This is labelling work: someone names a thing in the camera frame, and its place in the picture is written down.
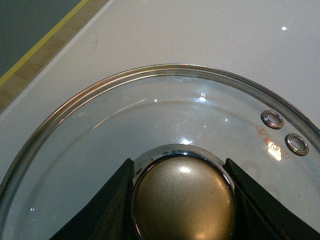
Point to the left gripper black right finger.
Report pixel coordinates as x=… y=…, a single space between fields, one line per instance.
x=260 y=216

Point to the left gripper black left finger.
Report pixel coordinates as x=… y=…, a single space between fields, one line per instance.
x=108 y=215

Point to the glass pot lid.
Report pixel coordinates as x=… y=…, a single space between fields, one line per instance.
x=178 y=124

